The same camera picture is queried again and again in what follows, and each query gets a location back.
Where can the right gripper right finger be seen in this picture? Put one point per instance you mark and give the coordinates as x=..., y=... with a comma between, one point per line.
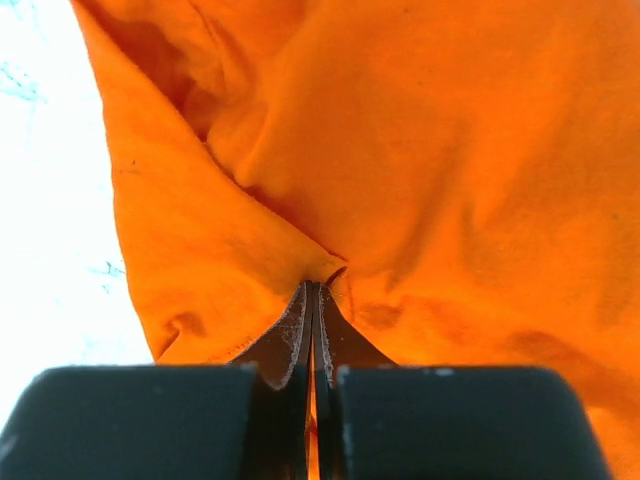
x=380, y=420

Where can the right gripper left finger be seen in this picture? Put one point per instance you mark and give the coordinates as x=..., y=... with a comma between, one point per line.
x=247, y=419

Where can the orange t-shirt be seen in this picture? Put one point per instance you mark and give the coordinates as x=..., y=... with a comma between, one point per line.
x=463, y=174

